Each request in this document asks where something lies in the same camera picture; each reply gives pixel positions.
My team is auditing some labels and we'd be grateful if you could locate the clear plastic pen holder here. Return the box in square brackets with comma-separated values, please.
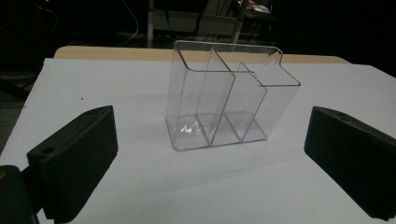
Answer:
[164, 39, 302, 152]

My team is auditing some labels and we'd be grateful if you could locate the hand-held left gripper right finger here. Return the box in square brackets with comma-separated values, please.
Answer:
[304, 105, 396, 221]

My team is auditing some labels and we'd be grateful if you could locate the thin white hanging cable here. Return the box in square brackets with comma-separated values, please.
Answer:
[120, 0, 140, 47]

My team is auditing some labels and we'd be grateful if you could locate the dark chair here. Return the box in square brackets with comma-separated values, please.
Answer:
[239, 0, 278, 42]

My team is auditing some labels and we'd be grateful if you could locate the white metal desk frame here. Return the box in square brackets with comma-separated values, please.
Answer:
[147, 0, 248, 45]

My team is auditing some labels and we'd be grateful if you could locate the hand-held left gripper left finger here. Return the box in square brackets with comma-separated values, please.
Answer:
[26, 105, 120, 224]

